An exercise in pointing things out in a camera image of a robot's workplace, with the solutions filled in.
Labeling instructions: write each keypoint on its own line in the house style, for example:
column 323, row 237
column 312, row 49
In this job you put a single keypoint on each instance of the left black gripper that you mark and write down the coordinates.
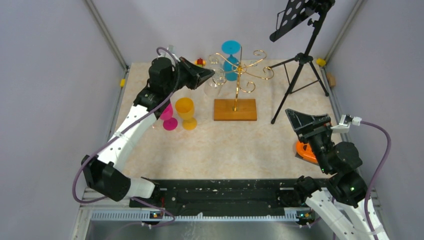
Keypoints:
column 196, row 74

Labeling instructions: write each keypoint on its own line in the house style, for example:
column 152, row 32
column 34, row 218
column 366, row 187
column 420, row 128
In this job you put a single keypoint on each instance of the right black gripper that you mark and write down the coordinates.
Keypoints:
column 320, row 123

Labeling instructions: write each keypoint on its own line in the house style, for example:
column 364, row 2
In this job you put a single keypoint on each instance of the yellow wine glass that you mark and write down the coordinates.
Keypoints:
column 185, row 109

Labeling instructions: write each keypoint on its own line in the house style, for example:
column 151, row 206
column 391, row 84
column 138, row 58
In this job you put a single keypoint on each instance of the magenta wine glass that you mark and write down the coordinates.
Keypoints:
column 170, row 123

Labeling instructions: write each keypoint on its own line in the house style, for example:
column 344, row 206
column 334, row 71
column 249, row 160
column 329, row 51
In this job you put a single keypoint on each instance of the clear glass front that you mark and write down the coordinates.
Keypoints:
column 214, row 85

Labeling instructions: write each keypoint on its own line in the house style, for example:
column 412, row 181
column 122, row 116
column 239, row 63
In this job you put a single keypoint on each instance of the clear glass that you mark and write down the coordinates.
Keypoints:
column 213, row 61
column 214, row 85

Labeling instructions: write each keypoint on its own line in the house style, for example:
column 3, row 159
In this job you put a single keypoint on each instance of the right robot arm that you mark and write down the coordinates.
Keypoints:
column 346, row 208

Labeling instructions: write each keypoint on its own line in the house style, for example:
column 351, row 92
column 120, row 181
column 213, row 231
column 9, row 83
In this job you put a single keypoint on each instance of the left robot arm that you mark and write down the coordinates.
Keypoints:
column 102, row 170

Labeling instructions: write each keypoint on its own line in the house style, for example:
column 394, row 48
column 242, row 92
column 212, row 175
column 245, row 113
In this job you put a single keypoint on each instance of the blue wine glass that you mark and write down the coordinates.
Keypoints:
column 231, row 47

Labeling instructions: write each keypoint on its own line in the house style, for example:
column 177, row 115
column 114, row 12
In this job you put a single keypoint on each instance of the colourful toy car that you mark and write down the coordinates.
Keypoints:
column 200, row 62

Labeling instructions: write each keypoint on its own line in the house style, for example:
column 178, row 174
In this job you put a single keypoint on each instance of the clear hanging glass back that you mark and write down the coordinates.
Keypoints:
column 213, row 61

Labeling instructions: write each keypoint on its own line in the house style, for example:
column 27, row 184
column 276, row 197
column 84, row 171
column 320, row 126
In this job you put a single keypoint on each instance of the orange tape dispenser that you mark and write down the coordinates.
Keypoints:
column 304, row 152

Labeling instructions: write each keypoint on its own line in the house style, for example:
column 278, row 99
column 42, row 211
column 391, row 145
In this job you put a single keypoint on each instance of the yellow corner clamp right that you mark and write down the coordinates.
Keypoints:
column 321, row 62

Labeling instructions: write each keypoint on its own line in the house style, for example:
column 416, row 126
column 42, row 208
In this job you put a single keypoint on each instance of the yellow clamp left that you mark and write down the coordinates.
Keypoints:
column 122, row 82

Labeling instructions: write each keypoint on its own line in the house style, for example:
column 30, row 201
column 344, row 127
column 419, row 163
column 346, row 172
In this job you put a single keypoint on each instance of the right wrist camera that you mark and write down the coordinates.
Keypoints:
column 345, row 122

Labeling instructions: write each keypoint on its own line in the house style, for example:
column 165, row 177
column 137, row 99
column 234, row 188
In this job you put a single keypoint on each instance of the gold wire glass rack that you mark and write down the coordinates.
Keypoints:
column 245, row 109

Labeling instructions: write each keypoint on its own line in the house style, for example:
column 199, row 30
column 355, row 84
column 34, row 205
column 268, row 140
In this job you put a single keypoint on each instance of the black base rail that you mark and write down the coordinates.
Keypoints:
column 225, row 199

